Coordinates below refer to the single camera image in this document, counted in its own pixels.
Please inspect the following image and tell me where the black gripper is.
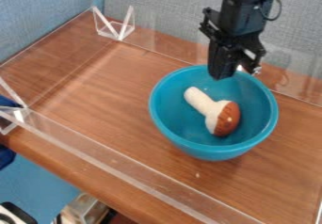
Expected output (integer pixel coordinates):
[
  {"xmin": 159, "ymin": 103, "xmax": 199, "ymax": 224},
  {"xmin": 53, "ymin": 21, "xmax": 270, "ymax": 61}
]
[{"xmin": 200, "ymin": 0, "xmax": 266, "ymax": 79}]

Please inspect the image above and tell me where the brown and white mushroom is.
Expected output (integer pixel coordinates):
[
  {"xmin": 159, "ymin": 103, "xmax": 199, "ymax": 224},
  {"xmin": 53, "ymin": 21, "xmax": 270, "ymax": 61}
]
[{"xmin": 183, "ymin": 87, "xmax": 242, "ymax": 136}]

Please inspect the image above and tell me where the blue plastic bowl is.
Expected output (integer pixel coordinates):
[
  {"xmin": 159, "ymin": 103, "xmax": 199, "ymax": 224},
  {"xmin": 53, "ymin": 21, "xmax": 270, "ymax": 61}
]
[{"xmin": 148, "ymin": 65, "xmax": 279, "ymax": 161}]

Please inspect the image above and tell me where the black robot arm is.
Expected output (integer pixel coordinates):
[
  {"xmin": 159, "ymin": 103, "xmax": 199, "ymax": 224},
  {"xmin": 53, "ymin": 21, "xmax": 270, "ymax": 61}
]
[{"xmin": 200, "ymin": 0, "xmax": 274, "ymax": 80}]

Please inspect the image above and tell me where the clear acrylic back barrier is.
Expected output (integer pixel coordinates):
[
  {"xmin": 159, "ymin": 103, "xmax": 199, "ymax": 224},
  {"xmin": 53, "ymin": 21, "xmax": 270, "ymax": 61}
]
[{"xmin": 123, "ymin": 28, "xmax": 322, "ymax": 106}]

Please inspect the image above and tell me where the clear acrylic barrier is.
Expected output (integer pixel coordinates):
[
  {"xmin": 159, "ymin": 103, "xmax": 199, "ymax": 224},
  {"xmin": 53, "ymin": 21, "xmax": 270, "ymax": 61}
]
[
  {"xmin": 123, "ymin": 28, "xmax": 322, "ymax": 106},
  {"xmin": 0, "ymin": 78, "xmax": 263, "ymax": 224}
]

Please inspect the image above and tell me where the clear acrylic front barrier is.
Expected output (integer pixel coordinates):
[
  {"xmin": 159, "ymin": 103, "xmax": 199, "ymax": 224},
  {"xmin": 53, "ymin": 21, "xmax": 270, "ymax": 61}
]
[{"xmin": 0, "ymin": 78, "xmax": 263, "ymax": 224}]

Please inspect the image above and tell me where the blue cloth object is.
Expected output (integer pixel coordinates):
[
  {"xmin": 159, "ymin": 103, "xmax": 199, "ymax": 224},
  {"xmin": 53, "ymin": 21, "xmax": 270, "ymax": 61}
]
[{"xmin": 0, "ymin": 94, "xmax": 20, "ymax": 170}]

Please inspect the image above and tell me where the black and white object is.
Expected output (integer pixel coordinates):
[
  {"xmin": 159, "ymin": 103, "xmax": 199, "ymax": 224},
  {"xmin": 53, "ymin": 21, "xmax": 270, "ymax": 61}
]
[{"xmin": 0, "ymin": 202, "xmax": 37, "ymax": 224}]

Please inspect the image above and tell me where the black cable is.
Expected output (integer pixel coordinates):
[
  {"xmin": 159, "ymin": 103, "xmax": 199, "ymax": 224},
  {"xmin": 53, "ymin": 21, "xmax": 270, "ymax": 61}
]
[{"xmin": 259, "ymin": 0, "xmax": 283, "ymax": 23}]

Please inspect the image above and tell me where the clear acrylic corner bracket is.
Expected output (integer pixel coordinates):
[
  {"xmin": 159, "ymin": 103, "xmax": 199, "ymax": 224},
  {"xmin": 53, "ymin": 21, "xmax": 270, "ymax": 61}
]
[{"xmin": 92, "ymin": 6, "xmax": 136, "ymax": 41}]

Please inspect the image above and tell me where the metal frame under table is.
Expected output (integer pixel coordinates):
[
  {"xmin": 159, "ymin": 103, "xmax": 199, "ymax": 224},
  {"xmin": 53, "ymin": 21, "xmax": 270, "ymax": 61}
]
[{"xmin": 55, "ymin": 193, "xmax": 110, "ymax": 224}]

